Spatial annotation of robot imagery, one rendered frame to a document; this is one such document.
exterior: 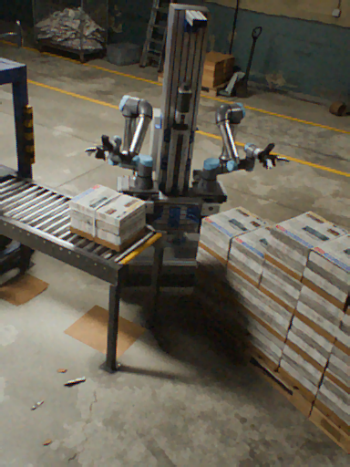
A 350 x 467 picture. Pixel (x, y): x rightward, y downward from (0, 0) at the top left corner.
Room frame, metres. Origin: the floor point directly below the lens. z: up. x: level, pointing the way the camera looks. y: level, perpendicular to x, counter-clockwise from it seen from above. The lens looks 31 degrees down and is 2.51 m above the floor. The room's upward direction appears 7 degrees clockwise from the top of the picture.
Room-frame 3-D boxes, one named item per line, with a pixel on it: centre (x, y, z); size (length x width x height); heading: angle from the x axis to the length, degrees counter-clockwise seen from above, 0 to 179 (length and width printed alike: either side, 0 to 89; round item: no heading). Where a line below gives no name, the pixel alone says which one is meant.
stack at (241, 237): (2.74, -0.70, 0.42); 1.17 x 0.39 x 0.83; 42
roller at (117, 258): (2.65, 0.26, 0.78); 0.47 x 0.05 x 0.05; 153
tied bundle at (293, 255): (2.64, -0.79, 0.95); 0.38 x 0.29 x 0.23; 132
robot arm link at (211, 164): (3.55, -0.21, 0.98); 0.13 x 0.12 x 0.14; 126
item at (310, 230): (2.63, -0.79, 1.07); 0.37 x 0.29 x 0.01; 132
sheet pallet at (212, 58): (9.62, -0.07, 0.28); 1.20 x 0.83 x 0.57; 63
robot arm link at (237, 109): (3.63, -0.32, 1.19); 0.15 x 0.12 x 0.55; 126
